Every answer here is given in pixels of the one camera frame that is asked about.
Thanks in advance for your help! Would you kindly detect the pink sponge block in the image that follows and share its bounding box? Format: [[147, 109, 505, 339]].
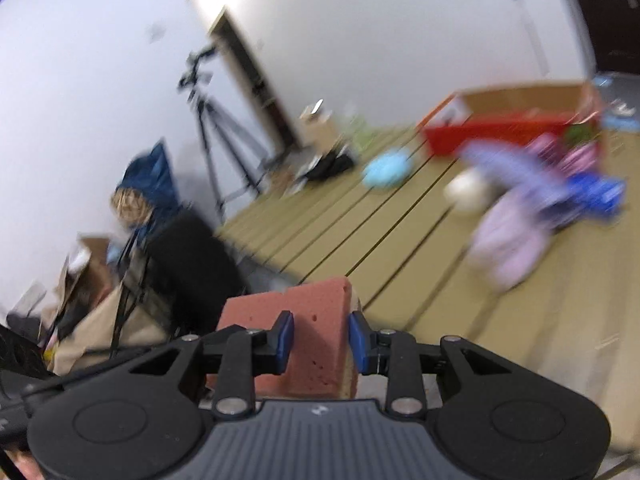
[[218, 278, 360, 400]]

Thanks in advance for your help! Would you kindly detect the white plush bunny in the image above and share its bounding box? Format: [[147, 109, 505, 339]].
[[466, 190, 551, 292]]

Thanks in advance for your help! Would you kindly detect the white foam roll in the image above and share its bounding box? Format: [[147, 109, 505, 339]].
[[444, 168, 495, 214]]

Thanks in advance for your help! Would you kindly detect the pink foil wrapper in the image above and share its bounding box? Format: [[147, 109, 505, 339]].
[[525, 133, 599, 177]]

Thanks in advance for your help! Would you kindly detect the tan folding slat table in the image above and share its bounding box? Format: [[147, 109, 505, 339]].
[[219, 130, 639, 454]]

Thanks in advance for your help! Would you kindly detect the black suitcase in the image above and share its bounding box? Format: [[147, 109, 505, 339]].
[[143, 209, 247, 335]]

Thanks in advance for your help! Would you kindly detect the light blue plush toy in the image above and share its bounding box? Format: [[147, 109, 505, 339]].
[[361, 148, 412, 188]]

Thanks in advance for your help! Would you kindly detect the black cloth bundle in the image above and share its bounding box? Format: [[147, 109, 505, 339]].
[[303, 151, 356, 182]]

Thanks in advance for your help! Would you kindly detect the beige folding wagon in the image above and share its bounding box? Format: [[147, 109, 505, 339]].
[[46, 238, 172, 376]]

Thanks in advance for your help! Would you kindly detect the woven rattan ball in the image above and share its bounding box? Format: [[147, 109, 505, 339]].
[[111, 188, 153, 226]]

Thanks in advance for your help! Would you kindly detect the blue bag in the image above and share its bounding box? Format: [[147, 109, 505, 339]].
[[116, 140, 180, 209]]

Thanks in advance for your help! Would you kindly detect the red cardboard box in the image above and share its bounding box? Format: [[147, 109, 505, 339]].
[[418, 80, 604, 157]]

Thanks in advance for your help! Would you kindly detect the blue snack packet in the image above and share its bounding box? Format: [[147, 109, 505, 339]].
[[565, 172, 627, 221]]

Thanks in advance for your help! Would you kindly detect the black camera tripod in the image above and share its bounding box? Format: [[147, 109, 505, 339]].
[[177, 44, 269, 223]]

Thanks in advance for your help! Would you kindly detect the mop handle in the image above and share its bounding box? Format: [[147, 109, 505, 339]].
[[512, 0, 550, 78]]

